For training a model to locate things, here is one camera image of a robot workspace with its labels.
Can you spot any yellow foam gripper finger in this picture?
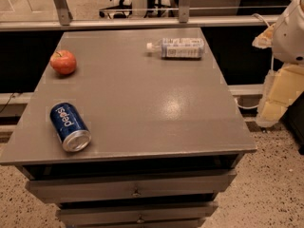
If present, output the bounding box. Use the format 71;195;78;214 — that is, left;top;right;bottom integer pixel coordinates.
252;25;275;49
256;64;304;127

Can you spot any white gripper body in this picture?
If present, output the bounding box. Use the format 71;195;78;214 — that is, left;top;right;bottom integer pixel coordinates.
272;0;304;65

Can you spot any red apple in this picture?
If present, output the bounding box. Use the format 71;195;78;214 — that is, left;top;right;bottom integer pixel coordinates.
49;50;77;75

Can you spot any clear plastic water bottle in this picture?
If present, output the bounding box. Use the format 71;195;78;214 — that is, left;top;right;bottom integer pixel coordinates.
146;38;205;59

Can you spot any grey drawer cabinet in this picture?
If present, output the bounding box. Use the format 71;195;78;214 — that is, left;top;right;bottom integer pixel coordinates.
1;28;256;228

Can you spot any lower drawer with knob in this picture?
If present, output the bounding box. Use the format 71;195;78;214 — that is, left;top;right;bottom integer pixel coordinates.
57;201;218;226

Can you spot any drawer with knob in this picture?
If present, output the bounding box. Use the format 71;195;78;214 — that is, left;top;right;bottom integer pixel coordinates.
57;201;218;226
26;169;237;203

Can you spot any blue pepsi can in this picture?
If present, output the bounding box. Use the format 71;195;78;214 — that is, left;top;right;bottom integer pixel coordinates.
49;103;91;152

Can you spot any top drawer with knob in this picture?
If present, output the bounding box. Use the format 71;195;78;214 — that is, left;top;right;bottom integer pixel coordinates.
26;169;237;203

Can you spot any white cable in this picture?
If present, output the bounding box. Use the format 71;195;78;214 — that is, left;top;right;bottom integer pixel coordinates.
235;12;276;110

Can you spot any metal railing frame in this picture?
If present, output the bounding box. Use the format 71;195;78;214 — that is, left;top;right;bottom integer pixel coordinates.
0;0;278;31

